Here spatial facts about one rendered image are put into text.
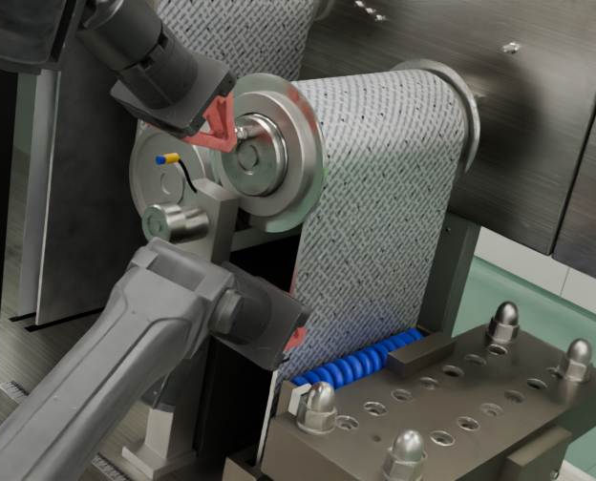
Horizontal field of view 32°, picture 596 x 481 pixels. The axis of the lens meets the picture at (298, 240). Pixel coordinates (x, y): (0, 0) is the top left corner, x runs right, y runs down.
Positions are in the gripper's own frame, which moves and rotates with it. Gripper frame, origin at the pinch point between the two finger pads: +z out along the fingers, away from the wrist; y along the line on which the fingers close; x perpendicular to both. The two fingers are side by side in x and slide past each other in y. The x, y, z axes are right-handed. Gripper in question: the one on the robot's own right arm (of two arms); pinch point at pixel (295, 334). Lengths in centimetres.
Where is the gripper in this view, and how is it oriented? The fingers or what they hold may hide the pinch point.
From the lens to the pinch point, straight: 100.2
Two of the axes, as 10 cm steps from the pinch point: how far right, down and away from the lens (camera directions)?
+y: 7.2, 3.9, -5.7
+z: 4.9, 2.8, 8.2
